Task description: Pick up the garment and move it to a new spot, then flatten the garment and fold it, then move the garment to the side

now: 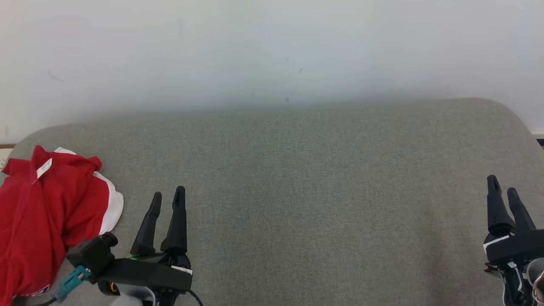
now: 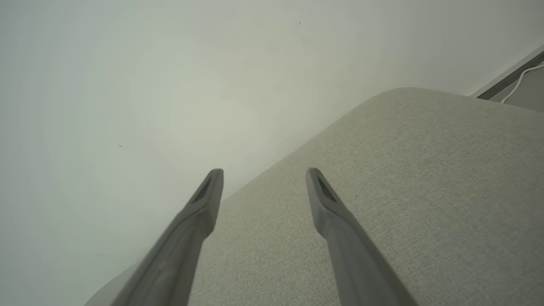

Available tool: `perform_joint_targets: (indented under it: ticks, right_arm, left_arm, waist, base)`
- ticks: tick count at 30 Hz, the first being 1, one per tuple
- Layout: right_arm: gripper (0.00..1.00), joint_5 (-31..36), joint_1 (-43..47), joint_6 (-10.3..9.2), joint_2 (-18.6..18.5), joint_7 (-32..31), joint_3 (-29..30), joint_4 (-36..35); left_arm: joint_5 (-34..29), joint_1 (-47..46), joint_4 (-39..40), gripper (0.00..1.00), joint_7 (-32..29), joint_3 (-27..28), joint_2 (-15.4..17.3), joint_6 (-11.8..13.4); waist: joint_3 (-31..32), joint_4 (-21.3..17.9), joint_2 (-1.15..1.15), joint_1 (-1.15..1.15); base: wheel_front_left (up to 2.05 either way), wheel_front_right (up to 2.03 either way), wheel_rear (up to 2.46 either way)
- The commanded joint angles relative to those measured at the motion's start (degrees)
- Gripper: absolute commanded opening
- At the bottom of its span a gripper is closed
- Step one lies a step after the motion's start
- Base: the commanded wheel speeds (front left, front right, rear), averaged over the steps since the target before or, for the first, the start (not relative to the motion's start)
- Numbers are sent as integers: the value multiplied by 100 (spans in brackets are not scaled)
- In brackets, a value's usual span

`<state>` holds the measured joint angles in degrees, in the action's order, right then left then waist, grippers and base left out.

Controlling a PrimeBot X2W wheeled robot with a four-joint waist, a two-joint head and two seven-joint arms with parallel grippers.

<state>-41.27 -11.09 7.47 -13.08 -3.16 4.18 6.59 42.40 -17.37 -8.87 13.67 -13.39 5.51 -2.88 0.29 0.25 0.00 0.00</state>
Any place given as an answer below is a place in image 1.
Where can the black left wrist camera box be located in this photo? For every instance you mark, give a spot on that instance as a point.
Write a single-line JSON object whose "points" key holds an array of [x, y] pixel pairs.
{"points": [[91, 255]]}

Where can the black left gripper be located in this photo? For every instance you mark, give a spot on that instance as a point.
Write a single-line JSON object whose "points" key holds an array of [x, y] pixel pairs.
{"points": [[148, 272]]}

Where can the red basketball jersey white trim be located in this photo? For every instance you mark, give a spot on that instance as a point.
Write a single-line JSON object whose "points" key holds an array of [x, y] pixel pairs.
{"points": [[25, 221]]}

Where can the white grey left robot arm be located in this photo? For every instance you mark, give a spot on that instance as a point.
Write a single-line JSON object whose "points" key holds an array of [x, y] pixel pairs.
{"points": [[131, 296]]}

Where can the white perforated laundry basket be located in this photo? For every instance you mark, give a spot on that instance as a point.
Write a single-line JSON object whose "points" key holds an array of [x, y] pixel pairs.
{"points": [[3, 159]]}

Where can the teal left camera connector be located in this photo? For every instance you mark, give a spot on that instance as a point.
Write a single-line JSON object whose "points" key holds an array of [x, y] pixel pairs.
{"points": [[70, 284]]}

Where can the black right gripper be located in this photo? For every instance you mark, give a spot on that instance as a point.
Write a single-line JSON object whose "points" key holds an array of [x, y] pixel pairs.
{"points": [[518, 246]]}

